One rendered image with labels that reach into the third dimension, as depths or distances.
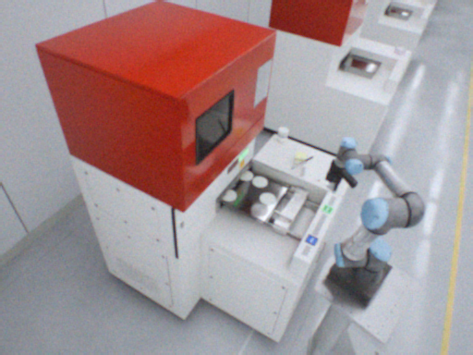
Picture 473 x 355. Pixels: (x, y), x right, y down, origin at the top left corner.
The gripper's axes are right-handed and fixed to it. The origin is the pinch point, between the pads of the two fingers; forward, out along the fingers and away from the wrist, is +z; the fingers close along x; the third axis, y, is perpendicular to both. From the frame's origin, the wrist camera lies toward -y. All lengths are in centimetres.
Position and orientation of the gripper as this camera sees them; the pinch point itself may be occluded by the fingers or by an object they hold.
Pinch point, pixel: (334, 192)
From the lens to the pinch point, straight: 197.9
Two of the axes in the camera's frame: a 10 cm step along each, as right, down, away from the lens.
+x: -5.0, 5.7, -6.6
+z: -0.7, 7.3, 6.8
